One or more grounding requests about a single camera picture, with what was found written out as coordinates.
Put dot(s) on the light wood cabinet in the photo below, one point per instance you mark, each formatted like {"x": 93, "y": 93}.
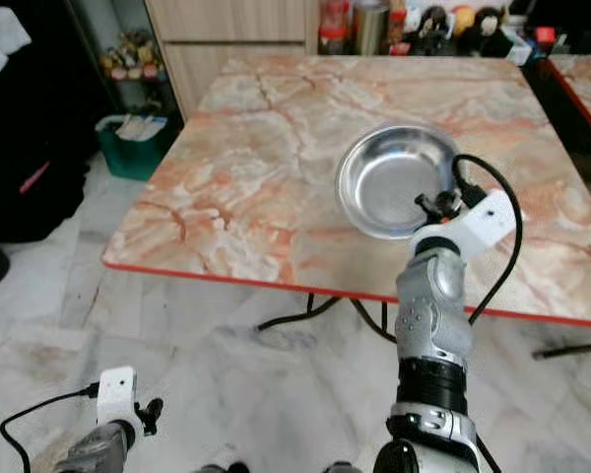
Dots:
{"x": 236, "y": 25}

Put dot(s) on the marble pattern table red edge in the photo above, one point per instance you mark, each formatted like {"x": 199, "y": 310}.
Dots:
{"x": 236, "y": 177}

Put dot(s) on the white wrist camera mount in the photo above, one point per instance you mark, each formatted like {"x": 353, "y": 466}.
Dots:
{"x": 116, "y": 392}
{"x": 478, "y": 222}

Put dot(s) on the black plush toy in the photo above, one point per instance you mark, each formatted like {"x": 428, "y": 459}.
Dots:
{"x": 434, "y": 28}
{"x": 489, "y": 32}

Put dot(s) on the black shelf rack with figurines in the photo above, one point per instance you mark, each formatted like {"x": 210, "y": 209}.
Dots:
{"x": 128, "y": 57}

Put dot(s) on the black metal table leg frame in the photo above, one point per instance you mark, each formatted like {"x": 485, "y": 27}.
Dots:
{"x": 571, "y": 349}

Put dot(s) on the white cloth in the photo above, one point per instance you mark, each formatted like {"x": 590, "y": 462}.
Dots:
{"x": 0, "y": 39}

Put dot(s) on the small red capped container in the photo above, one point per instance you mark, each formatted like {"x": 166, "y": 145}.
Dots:
{"x": 545, "y": 35}

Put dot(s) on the red lidded jar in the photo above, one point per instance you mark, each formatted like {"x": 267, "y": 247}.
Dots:
{"x": 335, "y": 25}

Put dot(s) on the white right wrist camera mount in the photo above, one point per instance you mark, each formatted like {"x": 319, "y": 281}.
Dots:
{"x": 478, "y": 222}

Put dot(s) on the green plastic basket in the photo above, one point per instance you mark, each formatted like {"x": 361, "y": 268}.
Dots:
{"x": 128, "y": 160}

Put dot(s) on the shiny steel bowl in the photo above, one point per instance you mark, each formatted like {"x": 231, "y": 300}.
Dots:
{"x": 384, "y": 182}

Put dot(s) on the marble pattern side table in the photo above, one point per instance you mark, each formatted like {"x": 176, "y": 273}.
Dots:
{"x": 586, "y": 89}

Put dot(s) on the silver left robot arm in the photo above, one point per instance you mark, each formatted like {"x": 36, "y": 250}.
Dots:
{"x": 89, "y": 455}

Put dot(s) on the steel thermos flask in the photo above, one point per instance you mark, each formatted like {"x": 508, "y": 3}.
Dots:
{"x": 371, "y": 28}

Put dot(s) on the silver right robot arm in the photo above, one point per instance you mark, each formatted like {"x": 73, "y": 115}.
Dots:
{"x": 433, "y": 315}

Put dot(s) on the black bag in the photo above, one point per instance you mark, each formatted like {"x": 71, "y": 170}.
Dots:
{"x": 39, "y": 187}

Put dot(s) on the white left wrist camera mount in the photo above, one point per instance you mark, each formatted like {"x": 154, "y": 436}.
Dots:
{"x": 116, "y": 392}

